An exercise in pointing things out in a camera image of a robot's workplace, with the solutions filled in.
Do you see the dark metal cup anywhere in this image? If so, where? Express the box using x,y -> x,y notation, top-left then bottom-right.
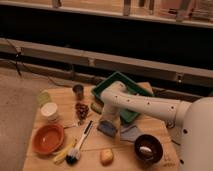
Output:
72,84 -> 84,100

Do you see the dark brown bowl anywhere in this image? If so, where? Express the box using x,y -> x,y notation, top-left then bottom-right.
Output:
134,134 -> 163,167

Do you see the yellow banana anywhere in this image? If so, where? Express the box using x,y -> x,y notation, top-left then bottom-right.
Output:
53,139 -> 77,164

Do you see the green plastic tray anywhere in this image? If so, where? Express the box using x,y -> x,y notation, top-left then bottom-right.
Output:
91,71 -> 154,123

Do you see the brown grape bunch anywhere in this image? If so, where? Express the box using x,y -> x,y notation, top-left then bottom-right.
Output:
75,103 -> 89,120

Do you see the green cucumber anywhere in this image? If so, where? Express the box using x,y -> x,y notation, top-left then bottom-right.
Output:
90,102 -> 103,114

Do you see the orange bowl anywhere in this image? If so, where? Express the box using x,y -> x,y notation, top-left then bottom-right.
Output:
32,124 -> 65,155

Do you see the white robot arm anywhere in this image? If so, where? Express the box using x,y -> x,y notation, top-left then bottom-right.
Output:
101,81 -> 213,171

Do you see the black white dish brush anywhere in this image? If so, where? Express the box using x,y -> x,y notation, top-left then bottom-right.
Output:
65,121 -> 93,165

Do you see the grey blue cloth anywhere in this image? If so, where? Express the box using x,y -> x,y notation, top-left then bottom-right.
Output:
120,125 -> 142,143

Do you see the yellow potato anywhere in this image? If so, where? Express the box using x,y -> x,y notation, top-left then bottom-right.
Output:
100,149 -> 114,165

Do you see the light green cup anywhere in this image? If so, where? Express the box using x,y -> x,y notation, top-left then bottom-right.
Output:
37,91 -> 51,107

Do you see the white cup stack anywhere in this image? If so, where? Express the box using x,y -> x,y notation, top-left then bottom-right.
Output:
41,102 -> 59,122

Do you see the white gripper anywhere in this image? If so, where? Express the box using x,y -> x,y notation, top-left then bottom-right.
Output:
99,105 -> 120,131

